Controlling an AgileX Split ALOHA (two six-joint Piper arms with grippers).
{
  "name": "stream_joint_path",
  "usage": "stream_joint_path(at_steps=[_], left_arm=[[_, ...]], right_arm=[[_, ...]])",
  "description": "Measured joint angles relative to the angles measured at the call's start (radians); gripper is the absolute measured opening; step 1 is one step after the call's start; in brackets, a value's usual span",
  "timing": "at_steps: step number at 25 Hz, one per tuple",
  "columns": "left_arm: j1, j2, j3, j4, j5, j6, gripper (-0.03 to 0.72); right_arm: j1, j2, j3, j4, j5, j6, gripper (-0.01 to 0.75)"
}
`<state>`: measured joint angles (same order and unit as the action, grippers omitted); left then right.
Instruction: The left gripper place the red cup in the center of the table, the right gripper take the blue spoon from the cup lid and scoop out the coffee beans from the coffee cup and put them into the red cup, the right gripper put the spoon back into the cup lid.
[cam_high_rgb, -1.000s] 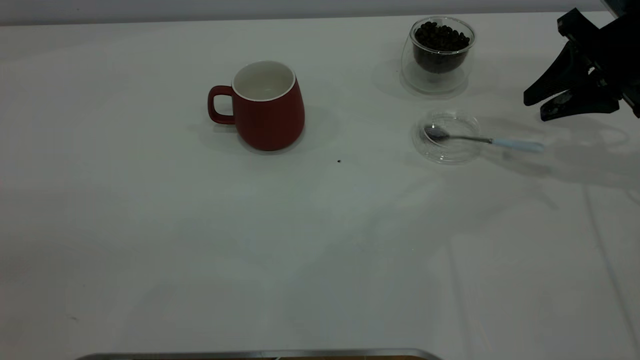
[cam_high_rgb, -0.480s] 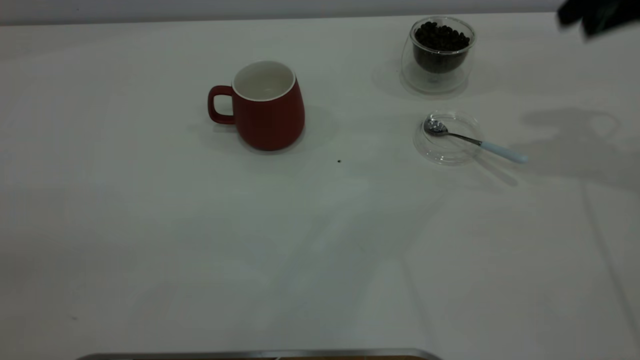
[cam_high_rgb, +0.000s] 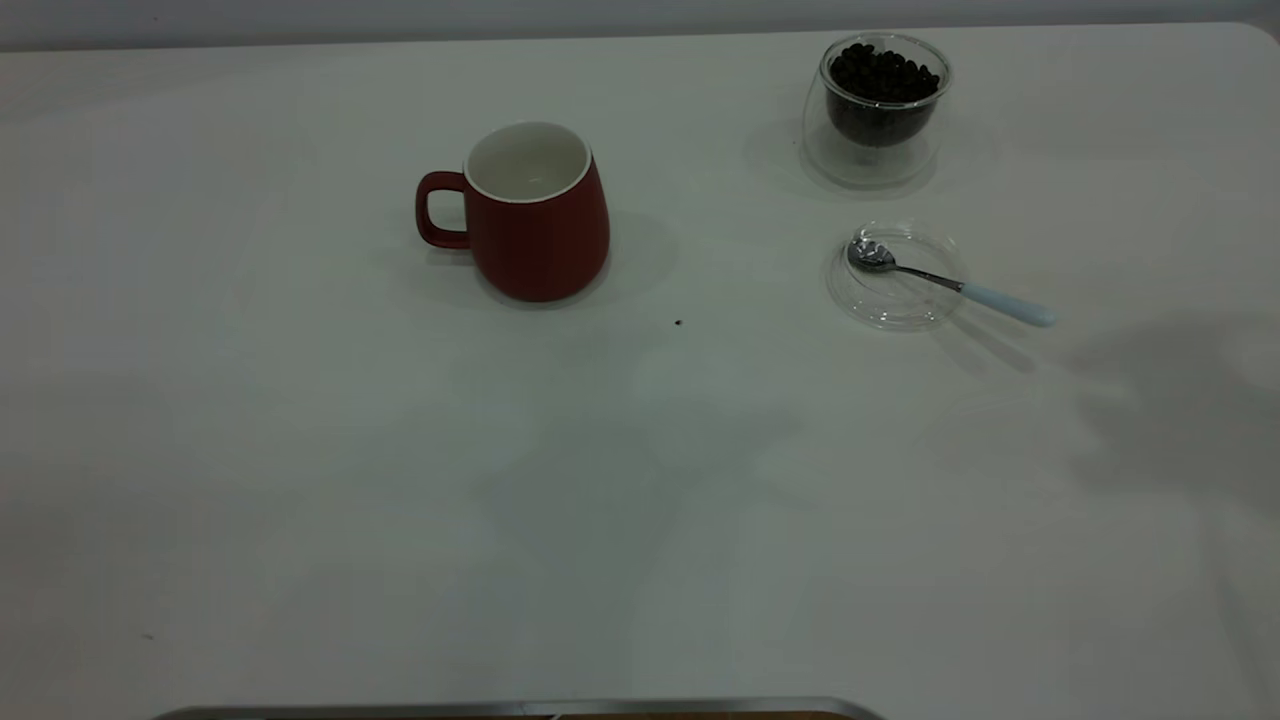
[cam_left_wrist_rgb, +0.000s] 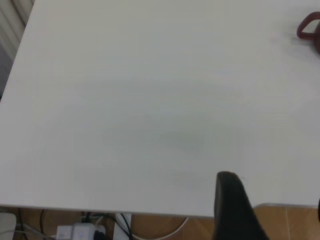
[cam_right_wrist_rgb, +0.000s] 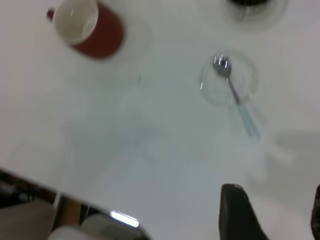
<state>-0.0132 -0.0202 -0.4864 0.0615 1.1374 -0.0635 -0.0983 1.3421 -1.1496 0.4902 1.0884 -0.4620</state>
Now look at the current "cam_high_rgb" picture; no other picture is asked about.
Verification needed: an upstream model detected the red ceramic mug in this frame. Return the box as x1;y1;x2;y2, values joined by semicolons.
415;121;611;303

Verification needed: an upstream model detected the metal spoon pale blue handle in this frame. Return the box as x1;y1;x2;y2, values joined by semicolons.
847;238;1057;329

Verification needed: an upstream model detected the pile of coffee beans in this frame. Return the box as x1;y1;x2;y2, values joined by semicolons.
824;43;939;149

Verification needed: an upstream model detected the clear glass saucer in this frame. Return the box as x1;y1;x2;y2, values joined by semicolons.
826;222;967;332

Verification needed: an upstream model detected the clear double-wall glass cup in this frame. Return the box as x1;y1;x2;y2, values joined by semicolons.
800;33;952;191

